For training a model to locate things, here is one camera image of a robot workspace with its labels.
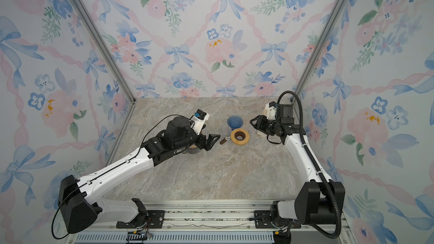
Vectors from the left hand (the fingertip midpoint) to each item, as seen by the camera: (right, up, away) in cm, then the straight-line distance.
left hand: (212, 129), depth 72 cm
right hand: (+20, +3, +11) cm, 23 cm away
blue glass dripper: (+12, +2, +29) cm, 32 cm away
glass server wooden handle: (+5, -8, +17) cm, 19 cm away
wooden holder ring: (+14, -5, +18) cm, 24 cm away
